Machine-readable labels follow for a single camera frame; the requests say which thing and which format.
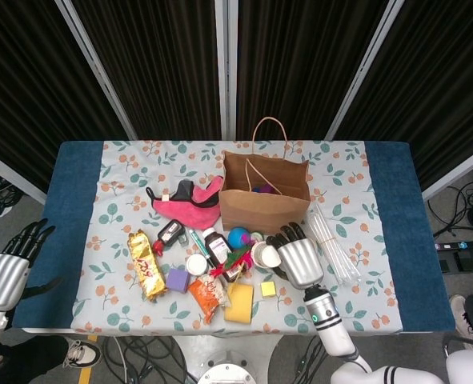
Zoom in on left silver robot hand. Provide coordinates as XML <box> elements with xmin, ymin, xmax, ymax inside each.
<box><xmin>0</xmin><ymin>218</ymin><xmax>64</xmax><ymax>312</ymax></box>

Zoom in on black bottle red cap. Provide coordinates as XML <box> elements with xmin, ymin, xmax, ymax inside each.
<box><xmin>151</xmin><ymin>218</ymin><xmax>185</xmax><ymax>257</ymax></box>

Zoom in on purple foam cube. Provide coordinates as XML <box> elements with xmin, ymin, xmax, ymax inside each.
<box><xmin>165</xmin><ymin>267</ymin><xmax>192</xmax><ymax>294</ymax></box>

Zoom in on blue table cover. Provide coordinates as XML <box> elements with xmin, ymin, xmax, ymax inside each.
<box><xmin>11</xmin><ymin>140</ymin><xmax>456</xmax><ymax>333</ymax></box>

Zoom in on person's leg with sneaker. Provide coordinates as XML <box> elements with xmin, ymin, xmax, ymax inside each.
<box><xmin>448</xmin><ymin>287</ymin><xmax>473</xmax><ymax>355</ymax></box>

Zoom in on green white tube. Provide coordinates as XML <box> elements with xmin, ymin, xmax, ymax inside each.
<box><xmin>187</xmin><ymin>227</ymin><xmax>215</xmax><ymax>268</ymax></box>

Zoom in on bundle of clear straws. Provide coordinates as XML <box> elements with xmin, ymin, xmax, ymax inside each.
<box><xmin>307</xmin><ymin>202</ymin><xmax>362</xmax><ymax>286</ymax></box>

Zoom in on pink towel black trim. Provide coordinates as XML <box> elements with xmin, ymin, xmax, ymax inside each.
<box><xmin>146</xmin><ymin>175</ymin><xmax>225</xmax><ymax>231</ymax></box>

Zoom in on gold biscuit pack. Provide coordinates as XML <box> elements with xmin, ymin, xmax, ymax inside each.
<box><xmin>126</xmin><ymin>229</ymin><xmax>168</xmax><ymax>302</ymax></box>

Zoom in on black power strip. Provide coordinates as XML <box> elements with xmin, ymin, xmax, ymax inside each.
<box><xmin>438</xmin><ymin>252</ymin><xmax>473</xmax><ymax>276</ymax></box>

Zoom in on floral tablecloth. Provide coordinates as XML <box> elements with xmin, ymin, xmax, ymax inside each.
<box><xmin>70</xmin><ymin>139</ymin><xmax>403</xmax><ymax>335</ymax></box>

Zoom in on white black sneaker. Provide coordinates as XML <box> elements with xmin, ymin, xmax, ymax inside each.
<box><xmin>62</xmin><ymin>338</ymin><xmax>102</xmax><ymax>368</ymax></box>

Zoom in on cables under table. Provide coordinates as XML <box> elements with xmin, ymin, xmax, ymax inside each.
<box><xmin>291</xmin><ymin>335</ymin><xmax>325</xmax><ymax>384</ymax></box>
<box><xmin>102</xmin><ymin>335</ymin><xmax>189</xmax><ymax>384</ymax></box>

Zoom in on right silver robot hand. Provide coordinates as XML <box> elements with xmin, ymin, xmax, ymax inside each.
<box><xmin>265</xmin><ymin>224</ymin><xmax>326</xmax><ymax>290</ymax></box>

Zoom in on black pleated partition panel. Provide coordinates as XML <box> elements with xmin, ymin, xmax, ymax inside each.
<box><xmin>226</xmin><ymin>0</ymin><xmax>405</xmax><ymax>141</ymax></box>
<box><xmin>58</xmin><ymin>0</ymin><xmax>231</xmax><ymax>141</ymax></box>
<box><xmin>0</xmin><ymin>0</ymin><xmax>135</xmax><ymax>203</ymax></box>
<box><xmin>327</xmin><ymin>0</ymin><xmax>473</xmax><ymax>201</ymax></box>

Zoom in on white lidded jar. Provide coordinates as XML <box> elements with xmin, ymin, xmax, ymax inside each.
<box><xmin>251</xmin><ymin>242</ymin><xmax>281</xmax><ymax>270</ymax></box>

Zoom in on metal chair frame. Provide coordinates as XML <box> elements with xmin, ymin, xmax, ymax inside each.
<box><xmin>443</xmin><ymin>337</ymin><xmax>473</xmax><ymax>363</ymax></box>

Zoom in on blue ball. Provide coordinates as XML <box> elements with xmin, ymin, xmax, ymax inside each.
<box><xmin>227</xmin><ymin>226</ymin><xmax>250</xmax><ymax>250</ymax></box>

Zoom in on yellow sponge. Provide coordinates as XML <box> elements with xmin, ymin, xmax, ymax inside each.
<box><xmin>223</xmin><ymin>282</ymin><xmax>255</xmax><ymax>323</ymax></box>

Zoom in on colourful feather toy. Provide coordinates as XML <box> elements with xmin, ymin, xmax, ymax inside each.
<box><xmin>210</xmin><ymin>239</ymin><xmax>258</xmax><ymax>282</ymax></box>

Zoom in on brown medicine bottle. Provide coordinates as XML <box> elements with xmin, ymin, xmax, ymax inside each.
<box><xmin>202</xmin><ymin>226</ymin><xmax>245</xmax><ymax>283</ymax></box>

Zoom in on orange snack packet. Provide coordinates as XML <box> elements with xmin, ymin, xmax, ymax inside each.
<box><xmin>187</xmin><ymin>272</ymin><xmax>231</xmax><ymax>325</ymax></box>

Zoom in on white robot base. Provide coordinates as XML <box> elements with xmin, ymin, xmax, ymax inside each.
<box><xmin>171</xmin><ymin>334</ymin><xmax>284</xmax><ymax>384</ymax></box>

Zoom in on brown paper bag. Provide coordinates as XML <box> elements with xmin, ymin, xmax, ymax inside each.
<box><xmin>218</xmin><ymin>116</ymin><xmax>312</xmax><ymax>240</ymax></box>

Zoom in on round clear pin tin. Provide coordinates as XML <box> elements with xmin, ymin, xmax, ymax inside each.
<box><xmin>185</xmin><ymin>254</ymin><xmax>208</xmax><ymax>277</ymax></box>

